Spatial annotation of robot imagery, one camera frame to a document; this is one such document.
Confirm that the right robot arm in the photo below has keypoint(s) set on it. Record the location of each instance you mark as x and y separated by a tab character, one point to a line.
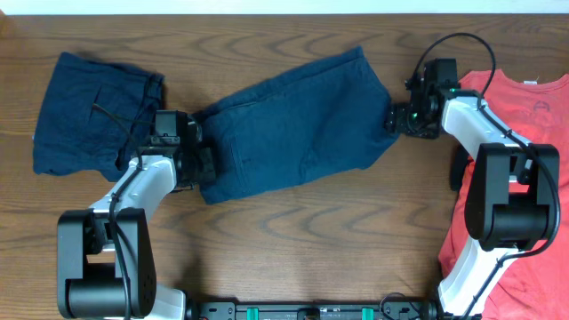
512	210

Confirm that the navy shorts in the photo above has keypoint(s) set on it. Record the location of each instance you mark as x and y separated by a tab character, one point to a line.
93	116
312	121

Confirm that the red t-shirt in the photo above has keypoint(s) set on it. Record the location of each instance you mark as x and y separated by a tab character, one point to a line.
536	287

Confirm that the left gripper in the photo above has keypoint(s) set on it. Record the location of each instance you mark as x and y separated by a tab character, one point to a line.
209	160

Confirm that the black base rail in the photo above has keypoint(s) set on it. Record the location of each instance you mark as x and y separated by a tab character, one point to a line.
311	311

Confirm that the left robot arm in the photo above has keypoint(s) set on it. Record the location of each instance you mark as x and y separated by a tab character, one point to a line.
105	263

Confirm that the folded navy shorts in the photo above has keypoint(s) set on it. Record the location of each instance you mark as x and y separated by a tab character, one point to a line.
93	116

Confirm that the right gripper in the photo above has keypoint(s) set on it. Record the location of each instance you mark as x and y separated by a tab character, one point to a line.
396	121

